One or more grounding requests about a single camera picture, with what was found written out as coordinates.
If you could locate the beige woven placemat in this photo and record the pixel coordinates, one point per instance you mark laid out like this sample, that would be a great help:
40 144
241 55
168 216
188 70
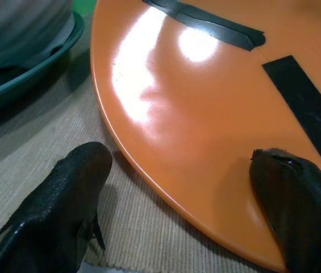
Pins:
137 227

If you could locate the green plate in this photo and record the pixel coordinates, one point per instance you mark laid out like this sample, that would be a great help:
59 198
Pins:
32 68

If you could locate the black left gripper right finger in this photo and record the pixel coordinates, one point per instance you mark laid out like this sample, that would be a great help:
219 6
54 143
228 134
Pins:
299 204

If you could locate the black tape strip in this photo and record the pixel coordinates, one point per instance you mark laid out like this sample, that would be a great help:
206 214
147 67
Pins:
308 108
214 24

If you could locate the grey bowl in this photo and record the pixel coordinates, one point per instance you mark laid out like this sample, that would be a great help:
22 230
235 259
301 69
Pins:
15 31

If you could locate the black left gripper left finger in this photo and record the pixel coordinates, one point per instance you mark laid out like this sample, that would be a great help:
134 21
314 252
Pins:
60 199

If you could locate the orange plate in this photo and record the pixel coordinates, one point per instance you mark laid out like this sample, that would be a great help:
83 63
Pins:
200 119

